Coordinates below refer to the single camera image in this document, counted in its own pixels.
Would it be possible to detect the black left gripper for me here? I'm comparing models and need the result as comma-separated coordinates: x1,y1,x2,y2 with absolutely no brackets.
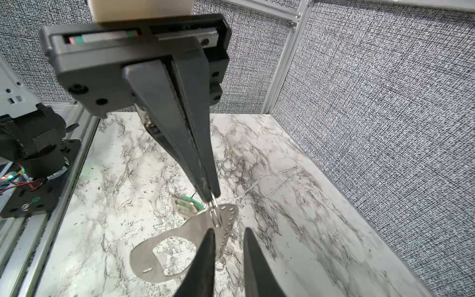
39,14,232,202

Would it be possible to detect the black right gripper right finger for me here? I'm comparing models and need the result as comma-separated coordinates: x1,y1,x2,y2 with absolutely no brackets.
243,228,286,297

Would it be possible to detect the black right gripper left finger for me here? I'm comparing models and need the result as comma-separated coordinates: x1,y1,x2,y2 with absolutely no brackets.
174,228,216,297

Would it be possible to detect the silver keyring with rings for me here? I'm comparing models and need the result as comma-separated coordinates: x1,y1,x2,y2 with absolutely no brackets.
207,195,221,228

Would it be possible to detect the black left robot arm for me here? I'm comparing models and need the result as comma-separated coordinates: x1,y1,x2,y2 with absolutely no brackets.
1,14,231,202

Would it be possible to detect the aluminium horizontal back bar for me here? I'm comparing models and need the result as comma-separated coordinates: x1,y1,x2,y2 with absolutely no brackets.
223,0,302,22

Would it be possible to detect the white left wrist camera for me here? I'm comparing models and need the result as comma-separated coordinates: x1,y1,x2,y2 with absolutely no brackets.
87,0,195,23

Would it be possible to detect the aluminium corner post left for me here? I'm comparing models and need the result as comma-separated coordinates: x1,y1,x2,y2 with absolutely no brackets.
261,1,316,115

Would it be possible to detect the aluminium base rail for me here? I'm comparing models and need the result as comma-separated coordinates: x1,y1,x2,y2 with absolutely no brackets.
1,102,98,297

